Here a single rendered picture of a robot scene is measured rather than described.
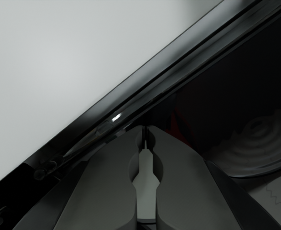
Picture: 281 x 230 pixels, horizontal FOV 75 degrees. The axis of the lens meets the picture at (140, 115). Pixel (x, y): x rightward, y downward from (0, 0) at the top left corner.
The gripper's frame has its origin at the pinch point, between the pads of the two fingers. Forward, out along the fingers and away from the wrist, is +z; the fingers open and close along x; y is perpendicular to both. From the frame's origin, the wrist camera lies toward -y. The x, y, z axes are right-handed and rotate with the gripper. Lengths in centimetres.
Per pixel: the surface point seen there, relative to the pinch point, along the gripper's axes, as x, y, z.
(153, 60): 1.0, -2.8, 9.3
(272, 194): 11.8, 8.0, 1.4
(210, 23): 6.4, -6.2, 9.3
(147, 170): 0.1, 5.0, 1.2
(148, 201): 0.3, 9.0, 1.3
